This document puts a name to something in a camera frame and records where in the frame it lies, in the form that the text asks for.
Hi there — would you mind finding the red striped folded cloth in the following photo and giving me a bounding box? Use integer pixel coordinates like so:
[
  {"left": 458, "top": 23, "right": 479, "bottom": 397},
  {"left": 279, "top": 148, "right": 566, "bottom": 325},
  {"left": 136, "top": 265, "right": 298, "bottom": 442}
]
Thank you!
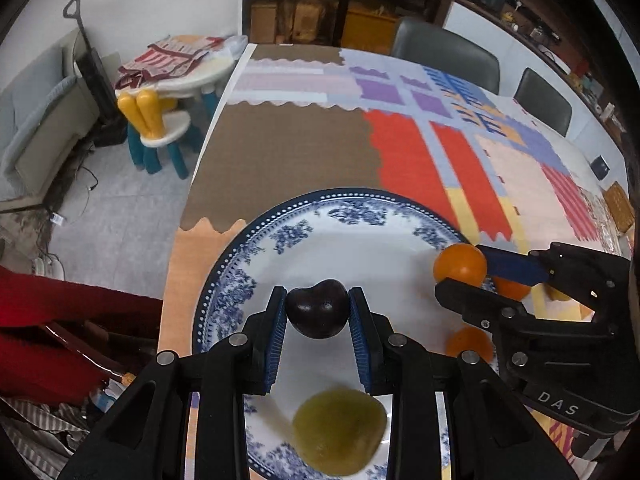
[{"left": 117, "top": 35, "right": 226, "bottom": 88}]

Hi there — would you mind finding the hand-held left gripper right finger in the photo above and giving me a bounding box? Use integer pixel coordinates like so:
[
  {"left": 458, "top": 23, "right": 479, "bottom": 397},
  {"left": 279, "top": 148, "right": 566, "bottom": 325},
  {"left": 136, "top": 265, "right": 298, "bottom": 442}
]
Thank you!
[{"left": 348, "top": 287, "right": 581, "bottom": 480}]

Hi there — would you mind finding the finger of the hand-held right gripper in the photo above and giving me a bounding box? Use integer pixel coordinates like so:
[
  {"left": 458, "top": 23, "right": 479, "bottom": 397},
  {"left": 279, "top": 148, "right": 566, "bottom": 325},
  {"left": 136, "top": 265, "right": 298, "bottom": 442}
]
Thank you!
[
  {"left": 475, "top": 241, "right": 632, "bottom": 321},
  {"left": 435, "top": 278, "right": 617, "bottom": 367}
]

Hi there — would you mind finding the striped grey cloth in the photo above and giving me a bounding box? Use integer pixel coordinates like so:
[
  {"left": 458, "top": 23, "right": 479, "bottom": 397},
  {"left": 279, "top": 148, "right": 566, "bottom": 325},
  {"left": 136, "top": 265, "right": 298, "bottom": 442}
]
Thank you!
[{"left": 0, "top": 395, "right": 101, "bottom": 480}]

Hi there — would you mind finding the blue floral white plate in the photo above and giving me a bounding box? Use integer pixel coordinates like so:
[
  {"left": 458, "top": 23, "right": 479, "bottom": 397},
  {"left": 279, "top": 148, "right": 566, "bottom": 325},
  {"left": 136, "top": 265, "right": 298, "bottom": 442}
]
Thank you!
[{"left": 192, "top": 187, "right": 501, "bottom": 480}]

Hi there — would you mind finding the cardboard box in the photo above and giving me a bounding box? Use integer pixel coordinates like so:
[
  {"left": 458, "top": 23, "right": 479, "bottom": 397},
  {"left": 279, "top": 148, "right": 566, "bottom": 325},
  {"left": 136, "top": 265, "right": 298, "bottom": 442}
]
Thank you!
[
  {"left": 250, "top": 2, "right": 278, "bottom": 43},
  {"left": 292, "top": 0, "right": 331, "bottom": 43}
]

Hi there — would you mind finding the patchwork tablecloth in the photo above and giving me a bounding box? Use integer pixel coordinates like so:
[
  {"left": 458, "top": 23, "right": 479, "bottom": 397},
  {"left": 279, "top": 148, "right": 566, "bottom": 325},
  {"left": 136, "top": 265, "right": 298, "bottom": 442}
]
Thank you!
[{"left": 157, "top": 44, "right": 636, "bottom": 480}]

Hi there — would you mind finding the small orange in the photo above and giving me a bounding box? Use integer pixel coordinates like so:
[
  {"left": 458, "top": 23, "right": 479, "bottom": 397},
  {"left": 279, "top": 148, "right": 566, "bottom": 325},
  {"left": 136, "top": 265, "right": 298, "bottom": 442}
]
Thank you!
[{"left": 433, "top": 242, "right": 488, "bottom": 285}]

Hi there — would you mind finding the green apple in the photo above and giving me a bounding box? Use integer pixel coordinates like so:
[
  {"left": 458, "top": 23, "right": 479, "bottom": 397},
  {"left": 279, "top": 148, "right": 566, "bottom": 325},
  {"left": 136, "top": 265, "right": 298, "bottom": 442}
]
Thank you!
[{"left": 292, "top": 387, "right": 388, "bottom": 477}]

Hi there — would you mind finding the black floor cable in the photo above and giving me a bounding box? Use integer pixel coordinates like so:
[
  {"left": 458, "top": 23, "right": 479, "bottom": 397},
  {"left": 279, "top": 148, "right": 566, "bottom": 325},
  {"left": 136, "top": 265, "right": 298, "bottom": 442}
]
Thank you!
[{"left": 50, "top": 155, "right": 98, "bottom": 226}]

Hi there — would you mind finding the patterned placemat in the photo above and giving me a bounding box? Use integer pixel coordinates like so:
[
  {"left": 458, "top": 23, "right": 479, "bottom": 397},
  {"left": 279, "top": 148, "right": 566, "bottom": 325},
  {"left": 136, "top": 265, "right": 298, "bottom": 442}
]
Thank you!
[{"left": 582, "top": 187, "right": 623, "bottom": 256}]

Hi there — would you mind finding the grey sofa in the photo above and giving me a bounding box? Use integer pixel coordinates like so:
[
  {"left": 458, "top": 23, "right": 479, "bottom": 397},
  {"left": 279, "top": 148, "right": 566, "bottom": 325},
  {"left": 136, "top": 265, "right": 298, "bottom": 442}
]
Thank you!
[{"left": 0, "top": 27, "right": 101, "bottom": 203}]

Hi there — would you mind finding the white children's table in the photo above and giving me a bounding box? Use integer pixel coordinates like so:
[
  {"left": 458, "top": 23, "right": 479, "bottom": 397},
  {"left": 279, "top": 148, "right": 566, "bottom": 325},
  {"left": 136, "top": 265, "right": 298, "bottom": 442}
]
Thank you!
[{"left": 116, "top": 35, "right": 248, "bottom": 126}]

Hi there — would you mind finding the dark plum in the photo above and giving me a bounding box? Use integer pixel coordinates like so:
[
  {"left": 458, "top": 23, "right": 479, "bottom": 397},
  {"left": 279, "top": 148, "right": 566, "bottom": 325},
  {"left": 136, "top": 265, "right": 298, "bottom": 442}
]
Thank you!
[{"left": 285, "top": 279, "right": 348, "bottom": 339}]

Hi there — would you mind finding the grey dining chair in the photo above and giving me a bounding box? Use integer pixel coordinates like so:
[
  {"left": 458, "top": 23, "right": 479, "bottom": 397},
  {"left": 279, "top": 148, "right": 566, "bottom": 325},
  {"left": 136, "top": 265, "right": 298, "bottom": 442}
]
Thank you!
[
  {"left": 390, "top": 16, "right": 501, "bottom": 95},
  {"left": 514, "top": 67, "right": 572, "bottom": 137}
]

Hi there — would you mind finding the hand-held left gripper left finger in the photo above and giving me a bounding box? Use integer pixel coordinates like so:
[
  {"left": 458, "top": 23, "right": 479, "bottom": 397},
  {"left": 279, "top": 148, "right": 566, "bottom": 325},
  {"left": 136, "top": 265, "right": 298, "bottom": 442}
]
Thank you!
[{"left": 57, "top": 286, "right": 288, "bottom": 480}]

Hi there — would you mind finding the black upright vacuum cleaner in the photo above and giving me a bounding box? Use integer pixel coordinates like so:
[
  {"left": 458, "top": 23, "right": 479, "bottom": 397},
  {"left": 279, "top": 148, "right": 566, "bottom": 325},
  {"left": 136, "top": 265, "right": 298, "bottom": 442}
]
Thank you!
[{"left": 62, "top": 0, "right": 128, "bottom": 147}]

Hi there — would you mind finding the orange mandarin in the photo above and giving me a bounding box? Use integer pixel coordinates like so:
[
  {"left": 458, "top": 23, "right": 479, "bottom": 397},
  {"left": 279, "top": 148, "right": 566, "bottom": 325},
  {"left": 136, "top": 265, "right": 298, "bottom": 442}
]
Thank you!
[
  {"left": 492, "top": 276, "right": 532, "bottom": 302},
  {"left": 445, "top": 326, "right": 495, "bottom": 361}
]

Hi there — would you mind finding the tan woven mat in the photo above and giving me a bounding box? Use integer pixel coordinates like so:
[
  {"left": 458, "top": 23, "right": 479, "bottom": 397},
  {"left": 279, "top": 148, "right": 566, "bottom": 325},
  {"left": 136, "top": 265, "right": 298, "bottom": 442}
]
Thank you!
[{"left": 602, "top": 182, "right": 636, "bottom": 235}]

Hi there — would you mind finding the yellow and teal children's chair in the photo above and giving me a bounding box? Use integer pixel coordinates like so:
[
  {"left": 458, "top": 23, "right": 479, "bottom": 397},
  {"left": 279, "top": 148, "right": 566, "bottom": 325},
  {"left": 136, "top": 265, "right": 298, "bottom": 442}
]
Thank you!
[{"left": 117, "top": 90, "right": 193, "bottom": 180}]

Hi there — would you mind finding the yellow wooden box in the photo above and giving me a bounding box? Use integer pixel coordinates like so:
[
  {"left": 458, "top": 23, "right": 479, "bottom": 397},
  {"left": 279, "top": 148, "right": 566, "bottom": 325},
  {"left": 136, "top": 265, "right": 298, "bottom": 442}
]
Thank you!
[{"left": 342, "top": 10, "right": 401, "bottom": 53}]

